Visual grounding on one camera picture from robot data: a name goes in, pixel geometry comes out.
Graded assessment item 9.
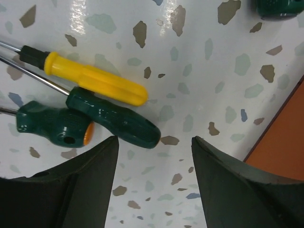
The short green screwdriver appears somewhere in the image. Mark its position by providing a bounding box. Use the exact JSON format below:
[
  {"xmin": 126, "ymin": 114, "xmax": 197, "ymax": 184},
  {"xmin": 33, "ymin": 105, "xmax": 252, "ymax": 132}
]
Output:
[{"xmin": 0, "ymin": 101, "xmax": 94, "ymax": 148}]

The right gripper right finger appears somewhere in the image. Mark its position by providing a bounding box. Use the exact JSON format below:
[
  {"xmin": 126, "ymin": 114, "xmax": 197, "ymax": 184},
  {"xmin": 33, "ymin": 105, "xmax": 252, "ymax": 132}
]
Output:
[{"xmin": 191, "ymin": 136, "xmax": 304, "ymax": 228}]

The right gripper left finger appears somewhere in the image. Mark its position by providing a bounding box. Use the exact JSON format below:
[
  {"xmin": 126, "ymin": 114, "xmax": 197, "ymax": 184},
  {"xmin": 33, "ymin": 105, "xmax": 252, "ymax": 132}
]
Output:
[{"xmin": 0, "ymin": 136, "xmax": 119, "ymax": 228}]

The green orange-capped screwdriver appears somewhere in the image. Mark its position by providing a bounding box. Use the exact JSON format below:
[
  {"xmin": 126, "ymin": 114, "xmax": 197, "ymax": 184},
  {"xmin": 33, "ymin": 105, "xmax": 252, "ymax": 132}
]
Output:
[{"xmin": 0, "ymin": 56, "xmax": 161, "ymax": 149}]

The stubby green screwdriver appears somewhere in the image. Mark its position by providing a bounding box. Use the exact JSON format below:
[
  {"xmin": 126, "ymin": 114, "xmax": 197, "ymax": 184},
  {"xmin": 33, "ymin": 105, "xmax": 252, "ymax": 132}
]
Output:
[{"xmin": 256, "ymin": 0, "xmax": 304, "ymax": 19}]

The orange drawer box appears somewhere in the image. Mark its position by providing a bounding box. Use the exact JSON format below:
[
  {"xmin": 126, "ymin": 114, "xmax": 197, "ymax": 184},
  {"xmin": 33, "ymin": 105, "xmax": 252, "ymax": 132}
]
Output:
[{"xmin": 245, "ymin": 78, "xmax": 304, "ymax": 181}]

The yellow black screwdriver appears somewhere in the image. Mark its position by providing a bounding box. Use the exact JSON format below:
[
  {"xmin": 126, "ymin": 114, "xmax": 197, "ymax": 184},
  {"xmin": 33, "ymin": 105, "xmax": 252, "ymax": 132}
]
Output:
[{"xmin": 0, "ymin": 41, "xmax": 148, "ymax": 106}]

